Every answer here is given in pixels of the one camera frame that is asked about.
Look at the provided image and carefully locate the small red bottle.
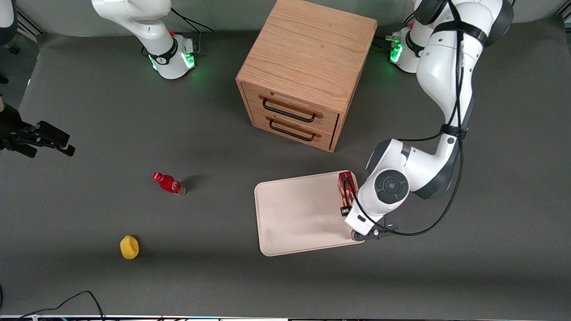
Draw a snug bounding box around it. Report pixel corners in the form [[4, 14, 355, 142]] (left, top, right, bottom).
[[152, 171, 186, 196]]

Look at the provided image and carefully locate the black cable on table edge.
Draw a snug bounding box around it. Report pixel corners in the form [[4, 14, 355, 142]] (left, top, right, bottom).
[[18, 290, 106, 321]]

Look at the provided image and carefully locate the long black drawer handle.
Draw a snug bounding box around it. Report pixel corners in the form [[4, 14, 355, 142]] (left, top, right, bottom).
[[262, 98, 317, 123]]

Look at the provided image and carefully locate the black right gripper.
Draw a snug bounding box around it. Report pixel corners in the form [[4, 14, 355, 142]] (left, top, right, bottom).
[[0, 104, 76, 158]]

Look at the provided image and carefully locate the yellow round toy fruit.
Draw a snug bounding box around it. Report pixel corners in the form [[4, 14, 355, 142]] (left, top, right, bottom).
[[120, 235, 140, 260]]

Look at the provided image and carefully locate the short black drawer handle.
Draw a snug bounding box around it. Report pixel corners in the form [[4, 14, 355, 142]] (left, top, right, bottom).
[[269, 119, 316, 143]]

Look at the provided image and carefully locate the black arm base cable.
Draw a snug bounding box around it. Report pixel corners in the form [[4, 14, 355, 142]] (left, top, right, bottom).
[[374, 12, 416, 50], [171, 6, 215, 50]]

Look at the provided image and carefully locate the black left arm base cable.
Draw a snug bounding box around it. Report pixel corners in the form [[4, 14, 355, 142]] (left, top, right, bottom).
[[374, 12, 416, 50]]

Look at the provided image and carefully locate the wooden drawer with long handle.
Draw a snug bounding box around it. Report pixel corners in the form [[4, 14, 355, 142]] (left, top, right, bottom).
[[241, 82, 340, 135]]

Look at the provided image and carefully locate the red cookie box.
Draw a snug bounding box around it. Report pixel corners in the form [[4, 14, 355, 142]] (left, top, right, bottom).
[[337, 171, 359, 210]]

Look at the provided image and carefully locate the wooden two-drawer cabinet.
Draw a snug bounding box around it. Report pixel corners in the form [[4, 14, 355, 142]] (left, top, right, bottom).
[[235, 0, 379, 153]]

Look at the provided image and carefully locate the wooden drawer with short handle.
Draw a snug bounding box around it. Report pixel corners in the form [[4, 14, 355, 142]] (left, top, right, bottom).
[[250, 109, 335, 151]]

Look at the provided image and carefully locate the aluminium frame rail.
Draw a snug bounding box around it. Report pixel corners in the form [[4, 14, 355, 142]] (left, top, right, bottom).
[[16, 9, 46, 40]]

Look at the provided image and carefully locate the beige rectangular tray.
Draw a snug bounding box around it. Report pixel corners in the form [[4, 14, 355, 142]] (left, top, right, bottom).
[[254, 170, 369, 257]]

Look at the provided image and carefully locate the black right arm base cable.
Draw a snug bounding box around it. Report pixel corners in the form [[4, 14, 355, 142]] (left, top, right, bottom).
[[171, 6, 215, 50]]

